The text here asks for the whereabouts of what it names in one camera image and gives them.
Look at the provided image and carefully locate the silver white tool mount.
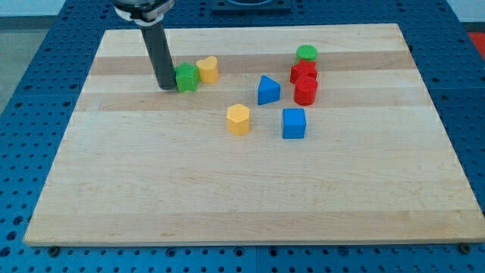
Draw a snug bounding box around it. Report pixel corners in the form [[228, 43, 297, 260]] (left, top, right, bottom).
[[112, 0, 175, 27]]

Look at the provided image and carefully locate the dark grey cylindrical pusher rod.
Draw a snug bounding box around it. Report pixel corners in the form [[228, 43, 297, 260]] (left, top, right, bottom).
[[140, 21, 177, 90]]

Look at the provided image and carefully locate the green star block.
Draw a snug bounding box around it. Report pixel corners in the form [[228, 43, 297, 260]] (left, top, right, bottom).
[[175, 61, 200, 92]]

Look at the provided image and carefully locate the yellow heart block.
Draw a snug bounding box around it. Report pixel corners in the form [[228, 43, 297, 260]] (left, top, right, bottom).
[[196, 56, 219, 83]]

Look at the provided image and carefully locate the red star block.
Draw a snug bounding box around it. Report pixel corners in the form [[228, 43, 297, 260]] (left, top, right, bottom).
[[289, 59, 318, 83]]

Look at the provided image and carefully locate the yellow hexagon block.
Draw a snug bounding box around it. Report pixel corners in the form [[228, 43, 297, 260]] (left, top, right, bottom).
[[226, 104, 250, 135]]

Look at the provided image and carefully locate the blue triangle block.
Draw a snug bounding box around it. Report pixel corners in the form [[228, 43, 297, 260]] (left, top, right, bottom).
[[257, 75, 281, 105]]

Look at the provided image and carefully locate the green cylinder block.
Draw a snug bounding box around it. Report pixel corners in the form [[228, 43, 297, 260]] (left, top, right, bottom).
[[296, 44, 318, 62]]

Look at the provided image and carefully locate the red cylinder block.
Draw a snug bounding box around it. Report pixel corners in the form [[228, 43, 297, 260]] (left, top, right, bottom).
[[293, 76, 318, 106]]

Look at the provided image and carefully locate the blue cube block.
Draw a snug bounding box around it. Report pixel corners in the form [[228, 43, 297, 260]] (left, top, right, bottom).
[[282, 108, 306, 139]]

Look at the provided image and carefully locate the light wooden board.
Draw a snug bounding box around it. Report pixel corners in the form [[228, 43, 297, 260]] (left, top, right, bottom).
[[24, 24, 484, 246]]

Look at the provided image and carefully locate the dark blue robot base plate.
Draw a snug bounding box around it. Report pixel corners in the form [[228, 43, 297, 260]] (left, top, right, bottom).
[[210, 0, 293, 14]]

